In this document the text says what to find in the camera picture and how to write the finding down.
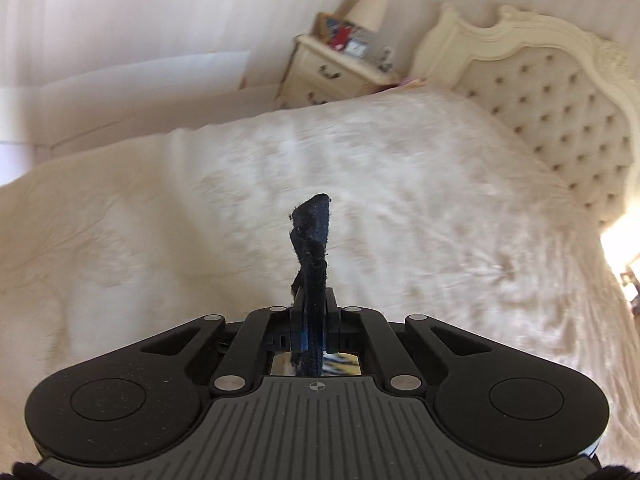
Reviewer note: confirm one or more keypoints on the wooden picture frame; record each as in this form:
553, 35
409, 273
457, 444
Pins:
327, 25

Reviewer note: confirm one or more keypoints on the red small container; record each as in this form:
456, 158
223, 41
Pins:
342, 37

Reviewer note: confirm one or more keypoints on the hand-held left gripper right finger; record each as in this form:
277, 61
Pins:
331, 330

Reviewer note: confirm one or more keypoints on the navy yellow patterned knit sweater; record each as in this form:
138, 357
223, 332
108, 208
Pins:
312, 240

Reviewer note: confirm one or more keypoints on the cream nightstand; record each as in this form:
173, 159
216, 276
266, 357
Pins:
320, 75

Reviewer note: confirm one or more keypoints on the white desk clock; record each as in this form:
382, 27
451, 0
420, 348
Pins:
357, 48

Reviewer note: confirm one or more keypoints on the white embroidered bedspread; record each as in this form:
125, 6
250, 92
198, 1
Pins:
400, 185

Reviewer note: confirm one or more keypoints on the cream tufted headboard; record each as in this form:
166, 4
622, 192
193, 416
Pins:
550, 90

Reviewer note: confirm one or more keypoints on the cream table lamp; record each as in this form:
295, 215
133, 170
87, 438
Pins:
369, 9

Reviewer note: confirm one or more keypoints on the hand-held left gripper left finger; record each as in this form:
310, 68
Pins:
299, 332

